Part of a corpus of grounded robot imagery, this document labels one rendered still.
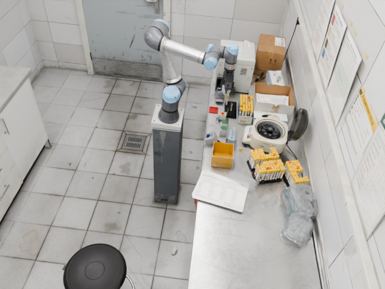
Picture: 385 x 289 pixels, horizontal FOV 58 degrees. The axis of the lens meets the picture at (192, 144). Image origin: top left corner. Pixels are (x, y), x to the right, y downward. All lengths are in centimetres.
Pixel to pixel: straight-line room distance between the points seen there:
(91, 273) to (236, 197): 92
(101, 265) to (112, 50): 281
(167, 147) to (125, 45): 196
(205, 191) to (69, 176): 166
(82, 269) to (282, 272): 108
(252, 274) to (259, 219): 33
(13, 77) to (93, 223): 133
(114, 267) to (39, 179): 158
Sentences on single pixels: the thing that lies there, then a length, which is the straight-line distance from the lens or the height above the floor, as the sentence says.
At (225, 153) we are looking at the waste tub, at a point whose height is 88.
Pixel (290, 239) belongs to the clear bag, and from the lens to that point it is 198.
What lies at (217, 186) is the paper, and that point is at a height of 89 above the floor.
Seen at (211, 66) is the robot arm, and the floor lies 142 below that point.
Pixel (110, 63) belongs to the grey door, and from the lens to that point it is 443.
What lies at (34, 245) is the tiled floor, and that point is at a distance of 307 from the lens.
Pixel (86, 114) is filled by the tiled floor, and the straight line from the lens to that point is 399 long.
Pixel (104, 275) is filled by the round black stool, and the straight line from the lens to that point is 210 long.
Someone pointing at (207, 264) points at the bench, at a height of 88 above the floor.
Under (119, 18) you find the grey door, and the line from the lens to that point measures 411.
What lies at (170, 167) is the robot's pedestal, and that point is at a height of 49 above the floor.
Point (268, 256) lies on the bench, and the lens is 194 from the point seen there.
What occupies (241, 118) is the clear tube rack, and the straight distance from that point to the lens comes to 253.
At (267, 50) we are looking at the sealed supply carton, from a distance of 311.
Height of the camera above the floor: 253
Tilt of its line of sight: 45 degrees down
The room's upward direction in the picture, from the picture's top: 5 degrees clockwise
